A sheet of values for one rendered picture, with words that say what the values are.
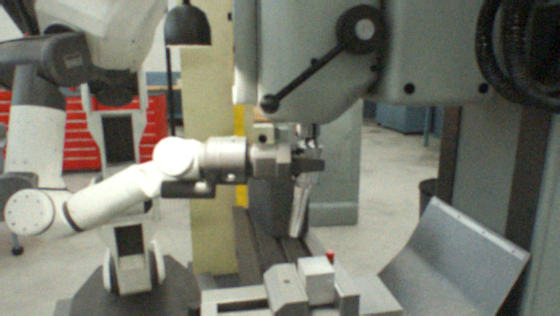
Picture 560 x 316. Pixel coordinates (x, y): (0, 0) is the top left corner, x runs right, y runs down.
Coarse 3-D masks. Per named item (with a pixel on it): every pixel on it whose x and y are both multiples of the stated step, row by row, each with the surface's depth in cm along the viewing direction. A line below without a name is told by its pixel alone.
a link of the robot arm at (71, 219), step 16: (48, 192) 67; (64, 192) 73; (80, 192) 69; (96, 192) 68; (112, 192) 68; (64, 208) 68; (80, 208) 67; (96, 208) 68; (112, 208) 69; (64, 224) 67; (80, 224) 68; (96, 224) 69
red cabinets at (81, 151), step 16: (0, 96) 463; (80, 96) 483; (160, 96) 509; (0, 112) 468; (80, 112) 487; (160, 112) 508; (80, 128) 492; (160, 128) 507; (64, 144) 492; (80, 144) 496; (96, 144) 499; (144, 144) 500; (64, 160) 497; (80, 160) 500; (96, 160) 503; (144, 160) 504
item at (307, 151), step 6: (300, 144) 71; (300, 150) 70; (306, 150) 70; (312, 150) 70; (318, 150) 70; (306, 156) 70; (312, 156) 70; (318, 156) 71; (294, 174) 72; (300, 174) 71; (306, 174) 71; (312, 174) 71
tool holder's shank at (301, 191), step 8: (296, 184) 74; (304, 184) 73; (296, 192) 73; (304, 192) 73; (296, 200) 74; (304, 200) 74; (296, 208) 74; (304, 208) 74; (296, 216) 74; (296, 224) 75; (288, 232) 76; (296, 232) 75
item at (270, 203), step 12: (252, 180) 123; (264, 180) 111; (252, 192) 124; (264, 192) 112; (276, 192) 109; (288, 192) 110; (252, 204) 125; (264, 204) 113; (276, 204) 109; (288, 204) 111; (264, 216) 114; (276, 216) 110; (288, 216) 112; (264, 228) 116; (276, 228) 111
